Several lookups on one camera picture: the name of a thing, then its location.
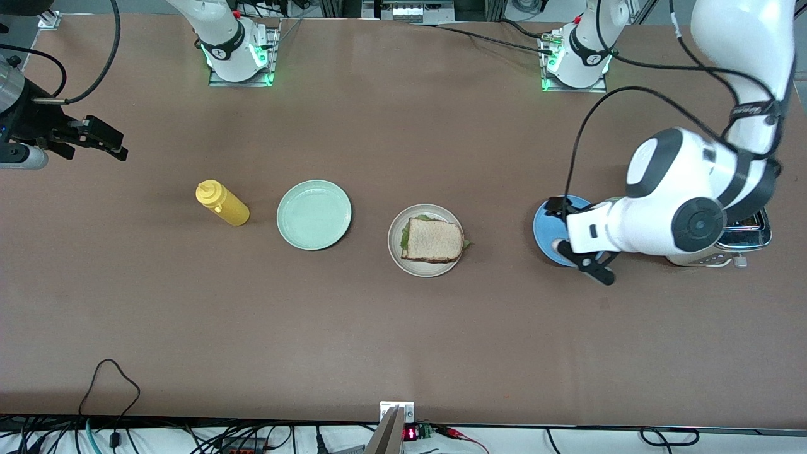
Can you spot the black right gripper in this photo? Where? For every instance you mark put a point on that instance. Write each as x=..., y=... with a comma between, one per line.
x=33, y=125

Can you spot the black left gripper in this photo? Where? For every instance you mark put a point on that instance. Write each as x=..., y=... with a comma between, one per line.
x=556, y=205

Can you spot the yellow mustard squeeze bottle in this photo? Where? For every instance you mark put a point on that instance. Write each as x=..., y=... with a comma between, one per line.
x=230, y=211

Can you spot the toasted bread slice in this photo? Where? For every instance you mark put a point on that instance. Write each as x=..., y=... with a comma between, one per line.
x=432, y=239

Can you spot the green lettuce leaf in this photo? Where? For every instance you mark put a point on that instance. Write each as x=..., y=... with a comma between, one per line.
x=404, y=236

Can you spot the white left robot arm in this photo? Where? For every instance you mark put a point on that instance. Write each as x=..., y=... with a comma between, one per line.
x=693, y=195

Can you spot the blue plate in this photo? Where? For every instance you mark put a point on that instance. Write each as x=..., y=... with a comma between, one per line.
x=545, y=239

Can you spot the beige plate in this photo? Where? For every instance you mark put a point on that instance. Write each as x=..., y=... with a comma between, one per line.
x=425, y=270

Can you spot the light green plate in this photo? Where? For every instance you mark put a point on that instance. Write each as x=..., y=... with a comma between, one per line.
x=313, y=214

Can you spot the beige and chrome toaster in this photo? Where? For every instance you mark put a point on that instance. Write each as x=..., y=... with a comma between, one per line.
x=747, y=236

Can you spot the red clip lead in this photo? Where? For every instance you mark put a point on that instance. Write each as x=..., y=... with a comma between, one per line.
x=454, y=432

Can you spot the red LED display module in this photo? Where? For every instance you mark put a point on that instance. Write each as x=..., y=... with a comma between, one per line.
x=411, y=434

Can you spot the grey metal beam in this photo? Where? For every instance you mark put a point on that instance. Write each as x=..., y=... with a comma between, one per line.
x=388, y=438

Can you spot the white power strip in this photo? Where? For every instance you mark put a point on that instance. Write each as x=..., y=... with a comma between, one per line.
x=413, y=11

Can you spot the aluminium corner bracket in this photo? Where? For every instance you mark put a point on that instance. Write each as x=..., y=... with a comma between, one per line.
x=49, y=20

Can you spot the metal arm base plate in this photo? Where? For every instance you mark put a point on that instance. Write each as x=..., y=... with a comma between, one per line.
x=275, y=57
x=574, y=89

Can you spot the white metal bracket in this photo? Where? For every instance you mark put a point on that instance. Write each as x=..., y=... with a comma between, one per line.
x=406, y=410

